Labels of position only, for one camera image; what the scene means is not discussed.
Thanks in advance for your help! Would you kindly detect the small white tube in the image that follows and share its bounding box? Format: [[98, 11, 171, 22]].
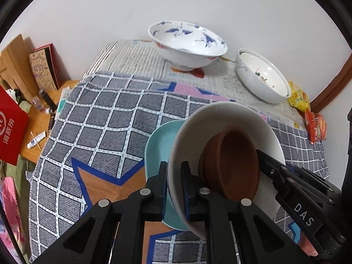
[[27, 131, 47, 149]]

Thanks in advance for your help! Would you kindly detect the white bowl with red print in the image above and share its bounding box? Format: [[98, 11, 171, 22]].
[[238, 50, 289, 97]]

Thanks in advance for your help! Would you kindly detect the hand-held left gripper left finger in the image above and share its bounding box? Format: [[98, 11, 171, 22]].
[[33, 161, 169, 264]]

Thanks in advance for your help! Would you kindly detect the grey checkered cloth with stars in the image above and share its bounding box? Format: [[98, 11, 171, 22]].
[[27, 71, 330, 264]]

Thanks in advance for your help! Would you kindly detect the green blanket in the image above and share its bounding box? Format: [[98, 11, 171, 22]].
[[0, 154, 37, 183]]

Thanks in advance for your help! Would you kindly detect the small clear bottle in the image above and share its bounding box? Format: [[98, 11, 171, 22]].
[[32, 95, 46, 114]]

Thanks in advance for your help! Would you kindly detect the large white floral bowl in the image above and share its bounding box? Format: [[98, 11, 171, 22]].
[[235, 48, 292, 104]]

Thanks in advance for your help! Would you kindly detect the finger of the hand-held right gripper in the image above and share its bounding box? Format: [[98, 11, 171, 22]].
[[255, 149, 297, 196], [287, 164, 331, 185]]

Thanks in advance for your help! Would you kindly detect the red paper bag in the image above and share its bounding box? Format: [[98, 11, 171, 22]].
[[0, 85, 29, 166]]

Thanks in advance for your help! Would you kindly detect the brown wooden door frame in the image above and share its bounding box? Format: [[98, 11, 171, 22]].
[[310, 60, 352, 111]]

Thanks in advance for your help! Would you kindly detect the white bowl with blue birds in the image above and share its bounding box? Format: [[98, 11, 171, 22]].
[[148, 20, 228, 73]]

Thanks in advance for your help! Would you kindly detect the plain white bowl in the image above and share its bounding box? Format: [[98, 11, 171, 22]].
[[167, 101, 286, 240]]

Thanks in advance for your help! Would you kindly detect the yellow snack packet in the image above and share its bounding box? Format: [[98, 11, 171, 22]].
[[287, 81, 311, 113]]

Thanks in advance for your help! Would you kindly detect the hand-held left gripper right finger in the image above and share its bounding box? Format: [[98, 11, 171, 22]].
[[180, 161, 322, 264]]

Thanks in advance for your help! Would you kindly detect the red snack packet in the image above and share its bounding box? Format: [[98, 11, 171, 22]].
[[304, 109, 328, 144]]

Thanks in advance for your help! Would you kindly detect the wooden side table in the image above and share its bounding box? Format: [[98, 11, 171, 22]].
[[19, 79, 81, 165]]

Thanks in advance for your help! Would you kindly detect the pink printed cloth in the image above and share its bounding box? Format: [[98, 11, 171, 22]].
[[0, 176, 27, 255]]

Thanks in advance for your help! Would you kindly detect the blue square plate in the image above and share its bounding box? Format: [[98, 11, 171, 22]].
[[144, 119, 191, 231]]

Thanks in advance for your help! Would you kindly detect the patterned brown box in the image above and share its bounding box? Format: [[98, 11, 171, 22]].
[[28, 43, 60, 91]]

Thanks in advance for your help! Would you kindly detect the black cylindrical tube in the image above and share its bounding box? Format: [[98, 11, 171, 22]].
[[38, 89, 57, 111]]

